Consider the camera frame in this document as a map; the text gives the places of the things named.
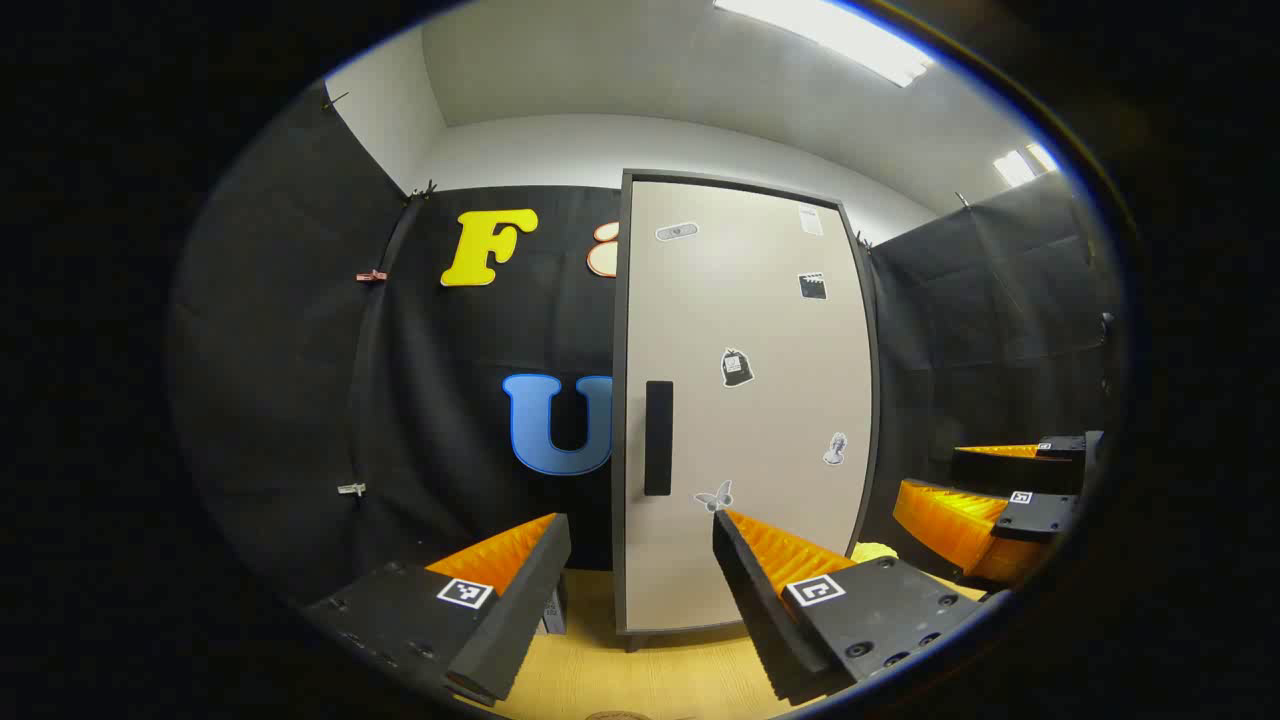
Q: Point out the red clip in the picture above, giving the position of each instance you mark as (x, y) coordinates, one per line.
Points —
(371, 275)

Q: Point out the small ceiling light panel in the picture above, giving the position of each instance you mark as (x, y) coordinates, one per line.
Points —
(1022, 165)

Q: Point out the white slotted holder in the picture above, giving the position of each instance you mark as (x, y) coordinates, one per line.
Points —
(555, 615)

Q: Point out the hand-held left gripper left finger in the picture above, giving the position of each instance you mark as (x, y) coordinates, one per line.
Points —
(500, 630)

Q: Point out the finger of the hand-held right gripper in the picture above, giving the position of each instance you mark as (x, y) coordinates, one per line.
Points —
(1010, 475)
(1035, 517)

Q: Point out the beige cabinet door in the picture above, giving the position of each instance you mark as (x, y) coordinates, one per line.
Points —
(740, 300)

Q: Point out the dark grey cabinet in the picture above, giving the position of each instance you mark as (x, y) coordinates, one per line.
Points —
(619, 300)

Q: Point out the long ceiling light panel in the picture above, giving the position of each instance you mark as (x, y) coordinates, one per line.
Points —
(830, 35)

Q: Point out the round coaster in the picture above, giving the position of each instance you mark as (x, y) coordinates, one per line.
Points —
(620, 716)

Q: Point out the small yellow object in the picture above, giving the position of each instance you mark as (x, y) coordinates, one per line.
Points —
(875, 552)

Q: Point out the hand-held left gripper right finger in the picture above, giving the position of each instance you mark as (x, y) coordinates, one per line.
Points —
(765, 620)

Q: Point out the black backdrop cloth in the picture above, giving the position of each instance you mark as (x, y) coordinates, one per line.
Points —
(300, 350)

